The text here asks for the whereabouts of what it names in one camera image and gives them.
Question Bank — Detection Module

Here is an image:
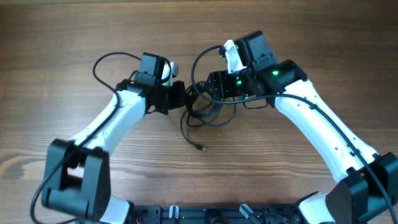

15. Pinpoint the black cable bundle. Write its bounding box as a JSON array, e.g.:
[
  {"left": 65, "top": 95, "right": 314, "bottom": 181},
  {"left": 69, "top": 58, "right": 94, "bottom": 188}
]
[{"left": 179, "top": 81, "right": 239, "bottom": 152}]

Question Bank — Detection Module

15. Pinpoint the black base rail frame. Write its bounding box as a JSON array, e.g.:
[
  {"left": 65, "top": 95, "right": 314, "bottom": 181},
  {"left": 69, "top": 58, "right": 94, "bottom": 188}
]
[{"left": 126, "top": 203, "right": 307, "bottom": 224}]

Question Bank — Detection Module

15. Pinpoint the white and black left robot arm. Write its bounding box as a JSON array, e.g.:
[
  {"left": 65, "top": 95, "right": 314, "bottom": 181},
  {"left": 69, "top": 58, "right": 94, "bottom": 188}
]
[{"left": 34, "top": 80, "right": 185, "bottom": 223}]

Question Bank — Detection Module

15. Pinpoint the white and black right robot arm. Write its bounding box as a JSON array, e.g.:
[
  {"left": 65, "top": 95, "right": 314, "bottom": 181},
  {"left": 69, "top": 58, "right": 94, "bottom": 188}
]
[{"left": 193, "top": 60, "right": 397, "bottom": 223}]

